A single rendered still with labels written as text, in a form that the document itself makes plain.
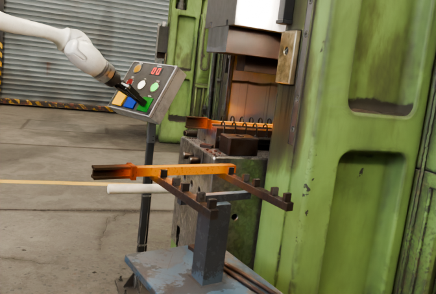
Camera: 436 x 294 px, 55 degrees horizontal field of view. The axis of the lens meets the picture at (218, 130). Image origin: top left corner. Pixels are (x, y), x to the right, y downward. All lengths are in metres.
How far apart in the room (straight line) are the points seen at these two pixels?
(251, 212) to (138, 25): 8.21
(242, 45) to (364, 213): 0.73
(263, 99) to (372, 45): 0.65
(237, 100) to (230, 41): 0.39
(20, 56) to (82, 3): 1.65
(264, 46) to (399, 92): 0.50
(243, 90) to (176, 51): 4.65
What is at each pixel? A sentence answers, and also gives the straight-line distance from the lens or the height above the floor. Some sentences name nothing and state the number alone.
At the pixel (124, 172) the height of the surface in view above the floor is 0.93.
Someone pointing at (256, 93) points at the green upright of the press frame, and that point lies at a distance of 1.91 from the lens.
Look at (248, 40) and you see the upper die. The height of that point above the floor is 1.32.
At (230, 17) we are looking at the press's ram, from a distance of 1.55.
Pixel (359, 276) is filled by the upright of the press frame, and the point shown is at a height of 0.54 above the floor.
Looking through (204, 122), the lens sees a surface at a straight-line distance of 1.62.
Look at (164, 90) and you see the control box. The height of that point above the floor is 1.08.
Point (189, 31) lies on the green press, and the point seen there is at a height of 1.71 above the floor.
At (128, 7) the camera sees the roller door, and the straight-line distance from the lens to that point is 9.55.
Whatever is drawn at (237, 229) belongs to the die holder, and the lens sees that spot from 1.55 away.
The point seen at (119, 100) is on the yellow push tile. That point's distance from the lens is 2.15.
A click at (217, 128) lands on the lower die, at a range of 1.57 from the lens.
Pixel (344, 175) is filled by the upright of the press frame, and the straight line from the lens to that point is 1.45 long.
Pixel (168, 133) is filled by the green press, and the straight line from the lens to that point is 6.51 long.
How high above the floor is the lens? 1.21
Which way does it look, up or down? 8 degrees down
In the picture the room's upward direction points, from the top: 7 degrees clockwise
